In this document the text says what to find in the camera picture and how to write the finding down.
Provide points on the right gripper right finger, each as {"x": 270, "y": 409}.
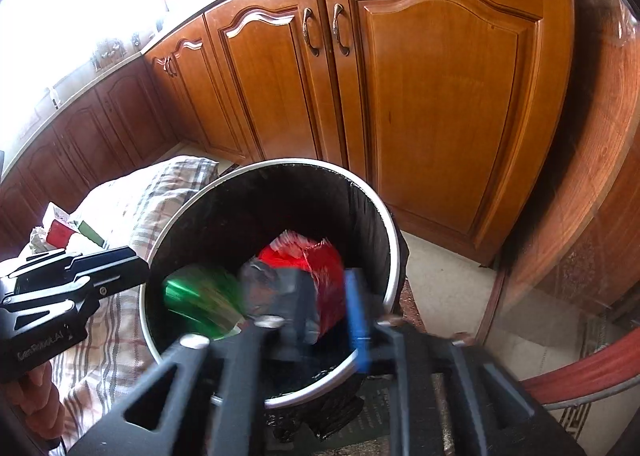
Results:
{"x": 360, "y": 309}

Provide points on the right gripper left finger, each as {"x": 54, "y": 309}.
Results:
{"x": 283, "y": 300}

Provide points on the round metal trash bin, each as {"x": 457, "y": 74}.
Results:
{"x": 223, "y": 225}

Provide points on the wooden kitchen cabinets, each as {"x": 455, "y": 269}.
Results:
{"x": 446, "y": 107}

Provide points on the person's left hand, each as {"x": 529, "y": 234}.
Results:
{"x": 37, "y": 396}

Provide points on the red plastic wrapper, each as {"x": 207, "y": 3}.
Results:
{"x": 318, "y": 263}

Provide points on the green can in bin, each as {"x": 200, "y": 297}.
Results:
{"x": 209, "y": 298}

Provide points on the red white milk carton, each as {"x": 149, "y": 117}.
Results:
{"x": 60, "y": 227}

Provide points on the plaid checked tablecloth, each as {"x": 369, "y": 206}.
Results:
{"x": 130, "y": 211}

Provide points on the red wooden chair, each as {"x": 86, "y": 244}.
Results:
{"x": 608, "y": 372}

